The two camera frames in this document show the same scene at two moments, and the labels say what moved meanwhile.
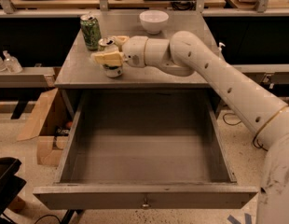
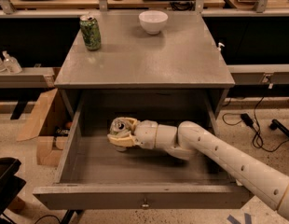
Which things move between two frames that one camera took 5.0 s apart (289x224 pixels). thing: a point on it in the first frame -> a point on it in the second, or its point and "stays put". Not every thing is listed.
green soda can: [91, 32] stays put
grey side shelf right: [268, 74] stays put
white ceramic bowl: [154, 21] stays put
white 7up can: [110, 45] -> [120, 126]
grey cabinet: [79, 72] stays put
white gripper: [134, 51] -> [145, 133]
